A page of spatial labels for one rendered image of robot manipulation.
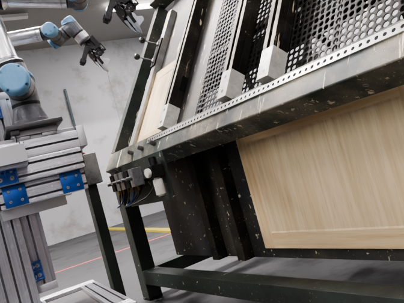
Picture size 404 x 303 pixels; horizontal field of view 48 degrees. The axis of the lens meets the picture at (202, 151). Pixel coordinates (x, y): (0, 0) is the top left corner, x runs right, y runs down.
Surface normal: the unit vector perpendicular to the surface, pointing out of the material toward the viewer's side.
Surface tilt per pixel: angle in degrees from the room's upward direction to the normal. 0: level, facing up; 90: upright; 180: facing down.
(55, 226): 90
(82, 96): 90
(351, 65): 57
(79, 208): 90
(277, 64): 90
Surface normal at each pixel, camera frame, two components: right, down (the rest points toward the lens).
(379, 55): -0.82, -0.36
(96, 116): 0.43, -0.15
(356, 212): -0.80, 0.20
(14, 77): 0.26, 0.03
